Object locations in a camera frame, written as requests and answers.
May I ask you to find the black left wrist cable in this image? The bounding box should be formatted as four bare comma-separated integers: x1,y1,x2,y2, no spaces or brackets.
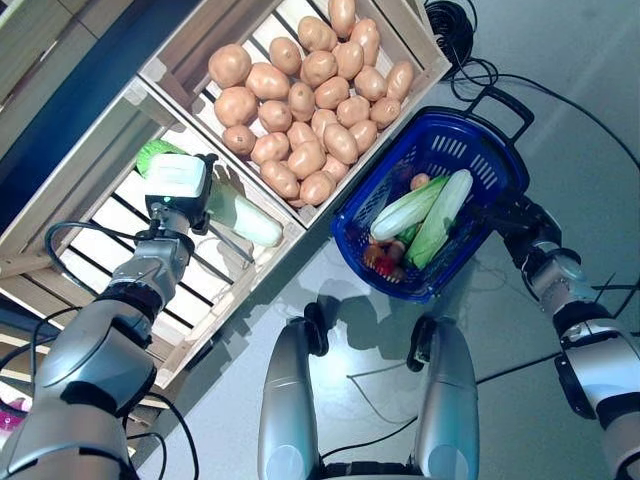
43,219,154,284

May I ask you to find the long black floor cable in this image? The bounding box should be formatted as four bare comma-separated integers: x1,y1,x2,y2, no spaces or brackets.
447,47,640,169

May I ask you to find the black cable coil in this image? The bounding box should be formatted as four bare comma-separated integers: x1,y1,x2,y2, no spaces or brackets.
423,0,476,51

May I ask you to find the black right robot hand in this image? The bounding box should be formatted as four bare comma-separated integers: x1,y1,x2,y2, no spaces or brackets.
467,194,546,246

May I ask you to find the silver right robot leg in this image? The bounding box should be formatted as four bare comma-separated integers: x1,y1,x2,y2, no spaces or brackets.
405,313,482,480

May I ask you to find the wooden potato crate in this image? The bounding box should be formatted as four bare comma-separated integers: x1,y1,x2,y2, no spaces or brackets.
138,0,454,229

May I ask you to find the wide slatted wooden crate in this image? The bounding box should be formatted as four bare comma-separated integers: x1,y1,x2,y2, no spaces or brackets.
0,74,307,390

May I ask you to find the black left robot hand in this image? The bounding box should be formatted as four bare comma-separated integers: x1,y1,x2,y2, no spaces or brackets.
143,152,219,236

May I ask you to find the wooden display shelf frame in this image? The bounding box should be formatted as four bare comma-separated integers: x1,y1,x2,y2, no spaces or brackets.
0,0,216,211

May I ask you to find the brown potato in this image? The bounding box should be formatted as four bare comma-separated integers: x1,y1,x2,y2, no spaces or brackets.
353,65,388,101
313,75,350,110
386,60,415,101
336,95,371,129
349,18,381,66
328,0,357,39
213,85,259,128
333,41,365,81
288,81,316,123
369,97,403,130
268,36,303,76
298,15,339,51
301,49,339,89
208,43,253,87
244,62,291,101
258,99,293,133

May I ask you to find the blue plastic shopping basket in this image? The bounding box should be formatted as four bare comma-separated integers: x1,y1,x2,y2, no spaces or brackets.
330,89,534,305

